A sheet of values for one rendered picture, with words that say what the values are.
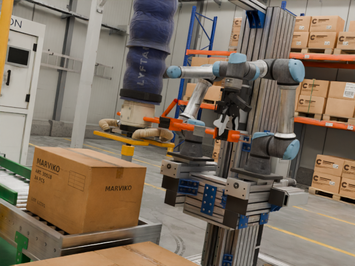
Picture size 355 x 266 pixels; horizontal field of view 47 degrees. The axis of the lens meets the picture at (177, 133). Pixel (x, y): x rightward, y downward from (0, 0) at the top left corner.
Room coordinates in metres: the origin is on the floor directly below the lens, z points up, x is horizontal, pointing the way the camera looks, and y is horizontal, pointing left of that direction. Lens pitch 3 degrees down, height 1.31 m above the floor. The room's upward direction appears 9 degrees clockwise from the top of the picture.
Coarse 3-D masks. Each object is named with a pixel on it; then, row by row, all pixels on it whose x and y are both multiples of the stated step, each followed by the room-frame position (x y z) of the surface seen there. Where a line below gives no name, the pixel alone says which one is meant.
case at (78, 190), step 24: (48, 168) 2.41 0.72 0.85; (72, 168) 2.25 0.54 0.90; (96, 168) 2.16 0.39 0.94; (120, 168) 2.29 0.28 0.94; (144, 168) 2.42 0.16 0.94; (48, 192) 2.39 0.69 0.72; (72, 192) 2.23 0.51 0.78; (96, 192) 2.18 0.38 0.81; (120, 192) 2.31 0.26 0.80; (48, 216) 2.36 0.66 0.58; (72, 216) 2.21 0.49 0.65; (96, 216) 2.20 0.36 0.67; (120, 216) 2.33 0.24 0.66
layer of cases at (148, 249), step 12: (96, 252) 2.03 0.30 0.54; (108, 252) 2.05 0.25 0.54; (120, 252) 2.08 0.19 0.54; (132, 252) 2.11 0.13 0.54; (144, 252) 2.14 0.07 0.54; (156, 252) 2.17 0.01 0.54; (168, 252) 2.20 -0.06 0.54; (24, 264) 1.75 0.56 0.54; (36, 264) 1.77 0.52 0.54; (48, 264) 1.79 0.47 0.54; (60, 264) 1.81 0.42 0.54; (72, 264) 1.83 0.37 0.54; (84, 264) 1.85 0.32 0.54; (96, 264) 1.88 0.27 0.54; (108, 264) 1.90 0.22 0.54; (120, 264) 1.92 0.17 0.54; (132, 264) 1.95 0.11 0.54; (144, 264) 1.97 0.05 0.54; (156, 264) 2.00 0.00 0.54; (168, 264) 2.02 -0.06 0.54; (180, 264) 2.05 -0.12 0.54; (192, 264) 2.08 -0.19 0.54
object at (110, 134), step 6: (96, 132) 2.19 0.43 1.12; (102, 132) 2.16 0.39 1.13; (108, 132) 2.16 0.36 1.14; (114, 132) 2.17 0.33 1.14; (114, 138) 2.08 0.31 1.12; (120, 138) 2.05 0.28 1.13; (126, 138) 2.04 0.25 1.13; (132, 138) 2.05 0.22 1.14; (132, 144) 1.99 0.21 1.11; (138, 144) 2.00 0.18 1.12; (144, 144) 2.03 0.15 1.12
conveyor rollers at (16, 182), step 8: (0, 168) 3.61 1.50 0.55; (0, 176) 3.33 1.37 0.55; (8, 176) 3.38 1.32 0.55; (16, 176) 3.43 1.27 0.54; (8, 184) 3.11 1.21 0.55; (16, 184) 3.15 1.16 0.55; (24, 184) 3.20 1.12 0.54; (24, 192) 3.00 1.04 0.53; (24, 200) 2.74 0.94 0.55; (24, 208) 2.55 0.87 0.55; (32, 216) 2.47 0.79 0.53; (48, 224) 2.36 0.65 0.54; (64, 232) 2.24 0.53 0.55
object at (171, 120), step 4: (160, 116) 2.03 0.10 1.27; (160, 120) 2.02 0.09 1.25; (164, 120) 1.99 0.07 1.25; (168, 120) 1.98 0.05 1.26; (172, 120) 1.98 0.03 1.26; (176, 120) 2.00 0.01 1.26; (180, 120) 2.02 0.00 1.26; (160, 124) 2.01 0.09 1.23; (164, 124) 2.00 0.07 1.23; (168, 124) 1.98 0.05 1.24; (168, 128) 1.98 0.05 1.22; (172, 128) 1.99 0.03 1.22; (176, 128) 2.01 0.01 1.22
